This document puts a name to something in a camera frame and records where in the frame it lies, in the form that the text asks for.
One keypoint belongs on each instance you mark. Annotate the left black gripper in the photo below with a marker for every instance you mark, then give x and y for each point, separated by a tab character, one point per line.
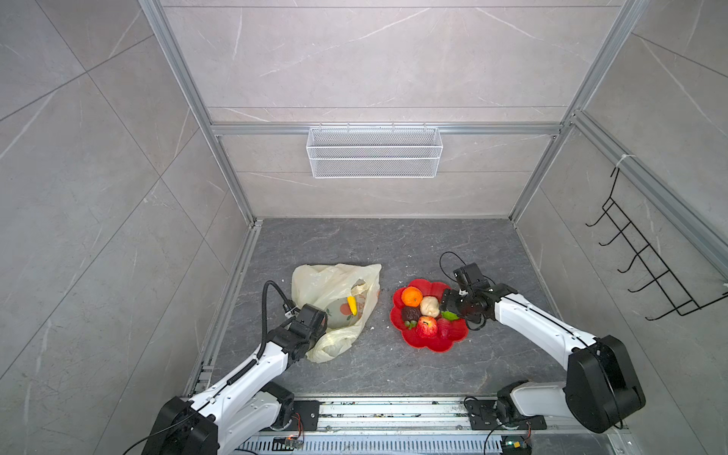
322	331

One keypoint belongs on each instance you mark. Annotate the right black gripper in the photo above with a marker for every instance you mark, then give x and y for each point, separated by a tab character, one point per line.
447	302

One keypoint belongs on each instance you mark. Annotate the green fake fruit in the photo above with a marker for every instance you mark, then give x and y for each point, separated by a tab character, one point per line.
449	316

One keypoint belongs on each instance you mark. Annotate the red flower-shaped plate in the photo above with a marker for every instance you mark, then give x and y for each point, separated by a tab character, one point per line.
438	345

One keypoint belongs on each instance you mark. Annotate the beige fake potato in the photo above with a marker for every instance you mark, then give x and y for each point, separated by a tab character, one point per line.
430	307

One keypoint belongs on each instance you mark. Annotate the red fake fruit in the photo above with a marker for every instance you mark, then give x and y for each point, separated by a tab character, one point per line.
427	327

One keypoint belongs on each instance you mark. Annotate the yellow fake banana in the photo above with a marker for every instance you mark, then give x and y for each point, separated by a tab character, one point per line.
353	305

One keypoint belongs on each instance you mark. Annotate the orange fake fruit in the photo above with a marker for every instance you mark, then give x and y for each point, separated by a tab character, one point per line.
412	297

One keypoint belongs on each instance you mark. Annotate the yellowish plastic bag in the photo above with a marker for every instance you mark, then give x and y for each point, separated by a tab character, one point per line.
327	287

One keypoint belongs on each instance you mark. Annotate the dark brown fake fruit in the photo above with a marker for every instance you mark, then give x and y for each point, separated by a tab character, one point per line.
410	314

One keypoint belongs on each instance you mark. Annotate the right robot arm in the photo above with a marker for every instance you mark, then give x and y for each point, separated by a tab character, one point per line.
601	388

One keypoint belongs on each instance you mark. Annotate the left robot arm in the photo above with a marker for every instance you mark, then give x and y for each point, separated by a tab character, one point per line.
245	401

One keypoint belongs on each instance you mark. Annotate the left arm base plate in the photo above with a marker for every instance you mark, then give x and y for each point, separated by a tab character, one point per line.
305	413

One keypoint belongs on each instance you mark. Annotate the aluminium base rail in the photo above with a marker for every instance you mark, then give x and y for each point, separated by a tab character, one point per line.
427	414

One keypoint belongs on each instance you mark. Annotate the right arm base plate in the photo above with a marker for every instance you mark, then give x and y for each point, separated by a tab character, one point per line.
483	415

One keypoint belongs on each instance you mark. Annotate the white wire mesh basket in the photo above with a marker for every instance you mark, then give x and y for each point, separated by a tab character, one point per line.
382	152

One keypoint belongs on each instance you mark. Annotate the black wire hook rack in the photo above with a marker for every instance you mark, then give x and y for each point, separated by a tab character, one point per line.
680	301

